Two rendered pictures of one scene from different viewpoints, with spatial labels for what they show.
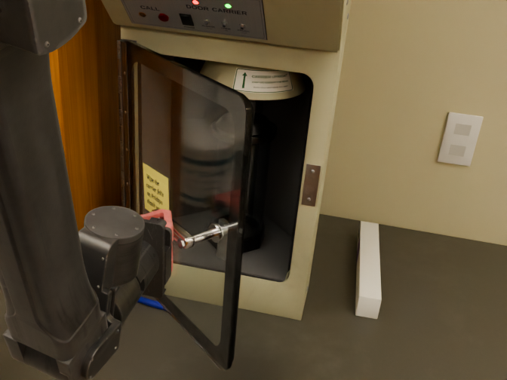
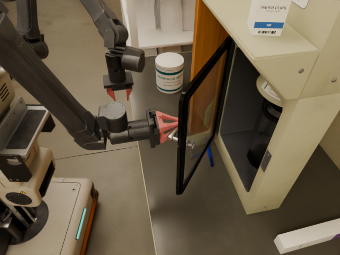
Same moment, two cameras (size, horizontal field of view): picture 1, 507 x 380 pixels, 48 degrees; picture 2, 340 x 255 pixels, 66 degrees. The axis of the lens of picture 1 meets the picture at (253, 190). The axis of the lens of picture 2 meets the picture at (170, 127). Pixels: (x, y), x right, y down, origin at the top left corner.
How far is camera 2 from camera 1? 0.57 m
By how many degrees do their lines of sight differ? 56
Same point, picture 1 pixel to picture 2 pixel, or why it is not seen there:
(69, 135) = (198, 68)
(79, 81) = (212, 46)
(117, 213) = (119, 108)
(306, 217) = (260, 174)
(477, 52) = not seen: outside the picture
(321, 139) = (275, 142)
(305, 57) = not seen: hidden behind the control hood
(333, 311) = (267, 228)
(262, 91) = (271, 96)
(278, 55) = not seen: hidden behind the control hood
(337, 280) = (296, 221)
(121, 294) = (115, 134)
